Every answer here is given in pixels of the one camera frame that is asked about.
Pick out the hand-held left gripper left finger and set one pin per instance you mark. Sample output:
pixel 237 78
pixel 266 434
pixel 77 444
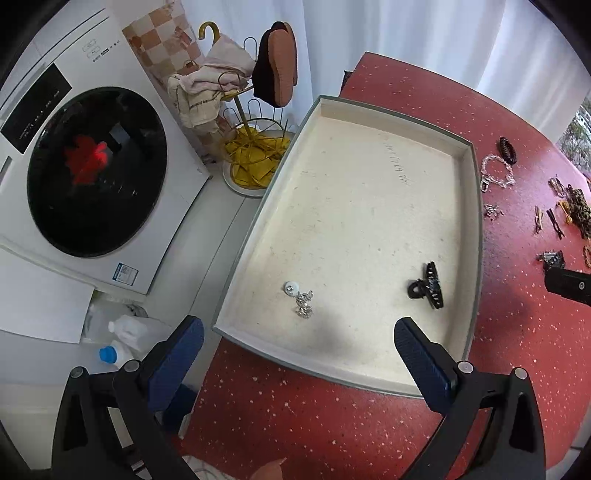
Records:
pixel 178 355

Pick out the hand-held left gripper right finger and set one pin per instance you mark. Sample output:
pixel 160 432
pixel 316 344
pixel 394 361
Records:
pixel 420 360

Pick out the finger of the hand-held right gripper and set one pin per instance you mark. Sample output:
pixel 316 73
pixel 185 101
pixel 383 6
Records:
pixel 570 284

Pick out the black hair claw clip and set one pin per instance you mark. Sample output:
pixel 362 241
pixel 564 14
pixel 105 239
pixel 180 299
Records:
pixel 427 288

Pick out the cream tray with grey rim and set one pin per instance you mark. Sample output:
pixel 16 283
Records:
pixel 369 230

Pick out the dark silver brooch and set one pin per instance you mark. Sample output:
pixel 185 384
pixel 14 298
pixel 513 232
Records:
pixel 551 260

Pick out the white plastic bottle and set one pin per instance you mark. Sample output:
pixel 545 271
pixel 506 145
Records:
pixel 138 330

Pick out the blue capped plastic bottle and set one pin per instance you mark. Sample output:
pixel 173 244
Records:
pixel 115 354

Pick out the leopard print scrunchie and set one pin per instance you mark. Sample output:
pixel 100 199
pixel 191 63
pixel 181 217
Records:
pixel 581 210

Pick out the white round button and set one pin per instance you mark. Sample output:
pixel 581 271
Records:
pixel 291 288

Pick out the white flat board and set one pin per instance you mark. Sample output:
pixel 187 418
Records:
pixel 41 304

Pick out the window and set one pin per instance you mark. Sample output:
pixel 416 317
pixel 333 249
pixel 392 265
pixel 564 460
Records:
pixel 577 136

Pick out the white round rack base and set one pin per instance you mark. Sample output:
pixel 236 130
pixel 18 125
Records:
pixel 240 190

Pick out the yellow cloth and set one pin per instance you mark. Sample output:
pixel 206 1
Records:
pixel 251 157

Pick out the white washing machine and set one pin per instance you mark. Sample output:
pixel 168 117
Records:
pixel 92 161

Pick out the white curtain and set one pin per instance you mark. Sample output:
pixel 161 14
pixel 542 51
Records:
pixel 406 41

